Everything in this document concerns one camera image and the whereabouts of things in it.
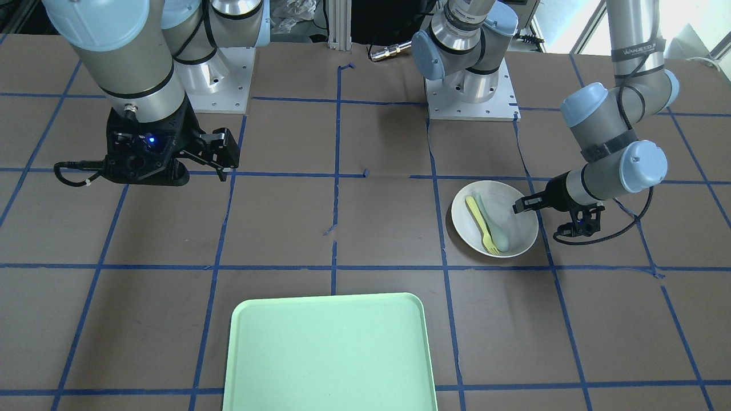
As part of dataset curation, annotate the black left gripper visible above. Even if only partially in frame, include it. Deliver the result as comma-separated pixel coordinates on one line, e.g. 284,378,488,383
512,174,575,214

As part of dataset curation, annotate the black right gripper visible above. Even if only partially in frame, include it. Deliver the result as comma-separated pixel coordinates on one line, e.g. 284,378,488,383
107,97,240,182

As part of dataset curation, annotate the white round plate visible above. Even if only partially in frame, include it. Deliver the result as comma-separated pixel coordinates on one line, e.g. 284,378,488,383
450,180,540,259

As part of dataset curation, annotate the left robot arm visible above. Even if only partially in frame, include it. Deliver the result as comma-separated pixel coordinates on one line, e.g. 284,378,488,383
411,1,680,213

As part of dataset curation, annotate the yellow plastic fork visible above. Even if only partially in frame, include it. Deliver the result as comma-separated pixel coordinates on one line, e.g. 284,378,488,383
465,195,500,255

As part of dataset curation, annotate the green plastic spoon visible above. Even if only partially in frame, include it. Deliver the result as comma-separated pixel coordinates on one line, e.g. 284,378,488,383
472,191,509,252

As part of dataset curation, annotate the light green tray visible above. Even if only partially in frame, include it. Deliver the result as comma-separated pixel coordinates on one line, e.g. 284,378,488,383
222,292,439,410

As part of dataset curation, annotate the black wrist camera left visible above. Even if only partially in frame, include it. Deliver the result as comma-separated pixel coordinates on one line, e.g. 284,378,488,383
555,203,605,237

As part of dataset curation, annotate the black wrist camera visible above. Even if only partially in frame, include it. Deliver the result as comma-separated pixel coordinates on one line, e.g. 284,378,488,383
555,203,605,237
101,123,190,187

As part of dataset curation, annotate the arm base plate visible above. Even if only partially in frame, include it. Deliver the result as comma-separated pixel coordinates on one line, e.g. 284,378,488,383
424,60,521,122
176,47,256,114

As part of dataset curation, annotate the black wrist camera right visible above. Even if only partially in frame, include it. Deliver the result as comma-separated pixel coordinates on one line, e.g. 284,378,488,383
101,123,190,187

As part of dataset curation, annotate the aluminium frame post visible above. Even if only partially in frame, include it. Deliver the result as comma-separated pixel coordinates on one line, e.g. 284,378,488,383
324,0,352,53

